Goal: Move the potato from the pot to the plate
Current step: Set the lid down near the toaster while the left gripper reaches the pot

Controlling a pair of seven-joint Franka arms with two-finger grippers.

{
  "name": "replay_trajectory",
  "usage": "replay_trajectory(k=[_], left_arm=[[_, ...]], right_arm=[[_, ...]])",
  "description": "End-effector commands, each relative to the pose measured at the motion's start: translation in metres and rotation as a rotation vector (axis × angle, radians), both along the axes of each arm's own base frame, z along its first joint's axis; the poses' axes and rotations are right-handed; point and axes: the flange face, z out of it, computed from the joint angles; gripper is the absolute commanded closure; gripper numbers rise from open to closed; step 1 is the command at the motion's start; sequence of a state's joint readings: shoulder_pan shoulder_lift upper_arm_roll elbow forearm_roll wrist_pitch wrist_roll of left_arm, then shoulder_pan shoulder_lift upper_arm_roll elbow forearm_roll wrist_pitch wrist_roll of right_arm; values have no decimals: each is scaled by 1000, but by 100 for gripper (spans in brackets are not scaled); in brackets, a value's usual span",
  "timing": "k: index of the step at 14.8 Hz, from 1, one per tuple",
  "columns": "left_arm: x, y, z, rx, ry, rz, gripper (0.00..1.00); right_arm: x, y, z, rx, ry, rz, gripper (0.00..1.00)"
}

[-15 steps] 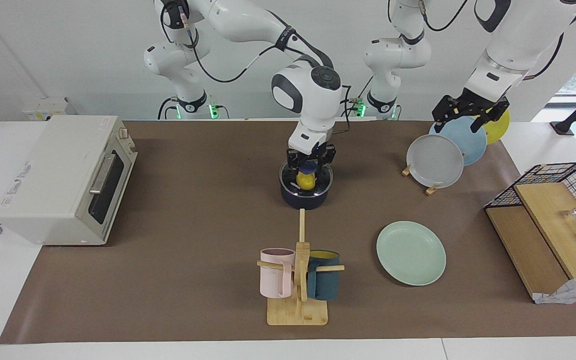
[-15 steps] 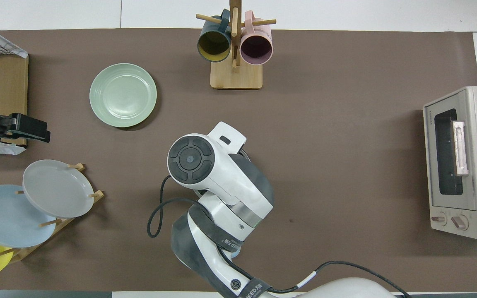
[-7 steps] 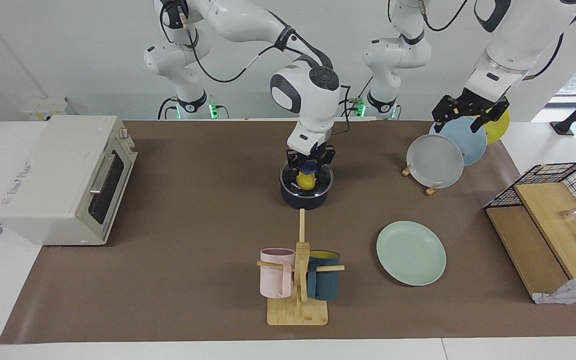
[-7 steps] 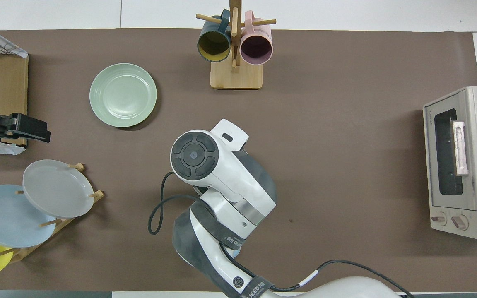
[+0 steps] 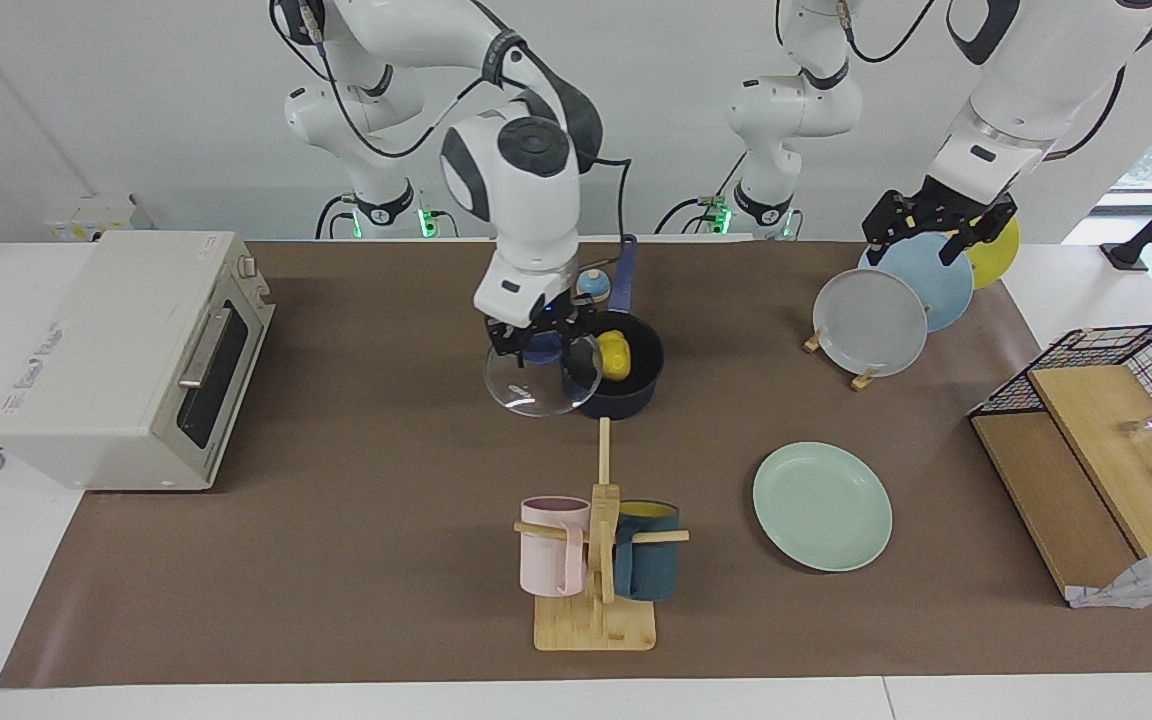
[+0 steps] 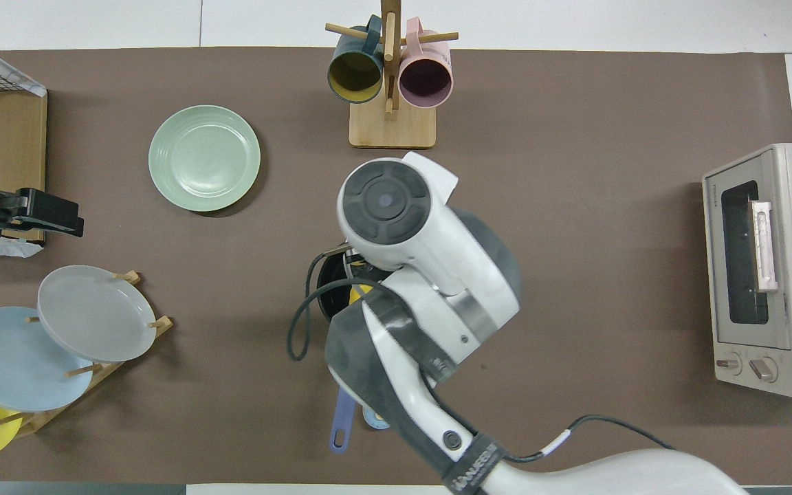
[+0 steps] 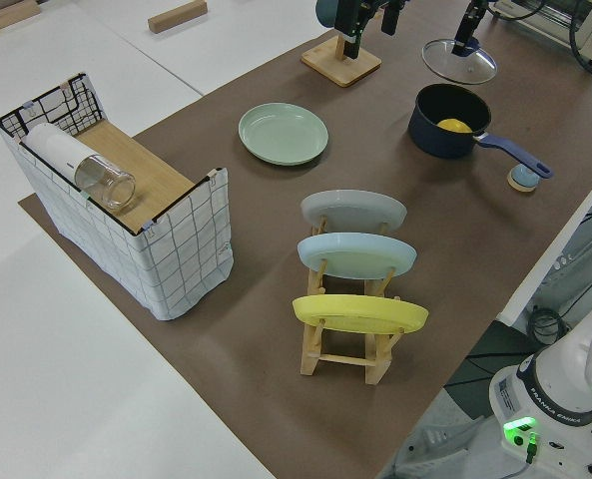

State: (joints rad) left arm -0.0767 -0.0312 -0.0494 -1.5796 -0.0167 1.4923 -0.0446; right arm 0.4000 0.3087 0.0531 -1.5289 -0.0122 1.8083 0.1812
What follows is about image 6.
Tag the dark teal mug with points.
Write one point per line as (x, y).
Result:
(355, 74)

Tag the light blue plate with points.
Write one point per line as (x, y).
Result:
(4, 364)

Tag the wooden shelf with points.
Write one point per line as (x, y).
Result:
(11, 144)

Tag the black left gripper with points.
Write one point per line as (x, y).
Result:
(52, 210)

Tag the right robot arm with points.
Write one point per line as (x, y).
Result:
(437, 275)

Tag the wooden mug tree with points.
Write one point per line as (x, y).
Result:
(392, 130)

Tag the pale green plate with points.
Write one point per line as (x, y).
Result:
(204, 158)

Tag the brown table mat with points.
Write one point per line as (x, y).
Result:
(609, 309)

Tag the grey plate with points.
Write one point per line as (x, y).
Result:
(97, 313)

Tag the wooden plate rack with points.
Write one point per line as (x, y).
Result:
(38, 421)

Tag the yellow potato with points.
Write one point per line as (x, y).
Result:
(358, 292)

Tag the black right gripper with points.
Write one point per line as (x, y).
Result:
(355, 261)

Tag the pink mug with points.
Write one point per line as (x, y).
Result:
(425, 79)

